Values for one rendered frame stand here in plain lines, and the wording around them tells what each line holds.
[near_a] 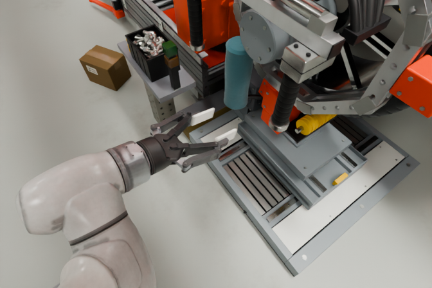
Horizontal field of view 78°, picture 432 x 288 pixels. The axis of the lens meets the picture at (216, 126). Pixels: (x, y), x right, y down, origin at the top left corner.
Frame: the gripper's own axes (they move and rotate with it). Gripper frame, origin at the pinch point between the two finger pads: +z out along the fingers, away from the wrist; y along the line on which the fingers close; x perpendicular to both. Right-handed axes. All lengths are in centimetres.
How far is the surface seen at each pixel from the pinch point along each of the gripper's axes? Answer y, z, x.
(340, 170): -23, 66, 39
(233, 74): 14.8, 19.7, -0.6
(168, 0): 128, 73, 25
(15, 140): 103, -37, 83
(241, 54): 13.2, 18.9, -8.7
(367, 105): -21.2, 25.8, -13.1
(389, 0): -10.8, 32.5, -32.4
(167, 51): 37.8, 10.9, 2.1
